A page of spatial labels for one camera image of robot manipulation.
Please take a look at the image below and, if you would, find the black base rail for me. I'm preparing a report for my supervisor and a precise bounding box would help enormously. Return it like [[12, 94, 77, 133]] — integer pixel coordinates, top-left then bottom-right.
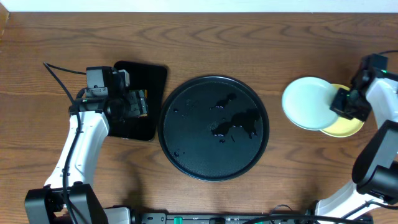
[[102, 203, 374, 224]]

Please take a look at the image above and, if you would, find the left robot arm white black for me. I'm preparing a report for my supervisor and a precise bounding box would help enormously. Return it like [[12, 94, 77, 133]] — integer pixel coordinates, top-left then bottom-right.
[[24, 88, 147, 223]]

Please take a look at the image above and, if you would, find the black rectangular tray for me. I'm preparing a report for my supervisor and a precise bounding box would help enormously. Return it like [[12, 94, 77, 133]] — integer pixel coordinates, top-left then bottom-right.
[[108, 61, 168, 141]]

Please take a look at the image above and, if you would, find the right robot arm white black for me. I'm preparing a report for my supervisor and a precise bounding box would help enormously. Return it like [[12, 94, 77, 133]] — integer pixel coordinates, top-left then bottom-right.
[[314, 68, 397, 223]]

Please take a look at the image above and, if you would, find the light blue plate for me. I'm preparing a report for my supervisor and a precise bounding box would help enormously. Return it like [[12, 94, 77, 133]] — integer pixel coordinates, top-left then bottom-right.
[[282, 77, 338, 131]]

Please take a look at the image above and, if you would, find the yellow plate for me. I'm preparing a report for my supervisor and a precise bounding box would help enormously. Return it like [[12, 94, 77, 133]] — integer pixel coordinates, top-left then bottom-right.
[[319, 83, 365, 138]]

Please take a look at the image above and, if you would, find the black round tray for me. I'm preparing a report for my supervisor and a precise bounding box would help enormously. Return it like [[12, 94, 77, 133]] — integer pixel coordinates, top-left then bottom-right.
[[158, 75, 270, 182]]

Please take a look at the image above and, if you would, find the yellow green scrub sponge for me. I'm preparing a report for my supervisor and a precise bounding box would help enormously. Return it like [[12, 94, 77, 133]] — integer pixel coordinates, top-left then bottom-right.
[[138, 90, 148, 117]]

